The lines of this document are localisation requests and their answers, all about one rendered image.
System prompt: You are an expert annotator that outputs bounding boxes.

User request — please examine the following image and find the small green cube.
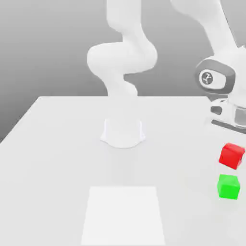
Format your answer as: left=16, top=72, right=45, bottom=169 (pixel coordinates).
left=217, top=174, right=241, bottom=200

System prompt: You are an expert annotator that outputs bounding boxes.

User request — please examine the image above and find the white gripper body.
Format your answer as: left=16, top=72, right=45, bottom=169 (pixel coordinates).
left=207, top=116, right=246, bottom=139

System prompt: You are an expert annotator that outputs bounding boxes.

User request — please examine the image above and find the small red cube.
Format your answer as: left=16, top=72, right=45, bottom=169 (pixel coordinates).
left=219, top=143, right=246, bottom=171

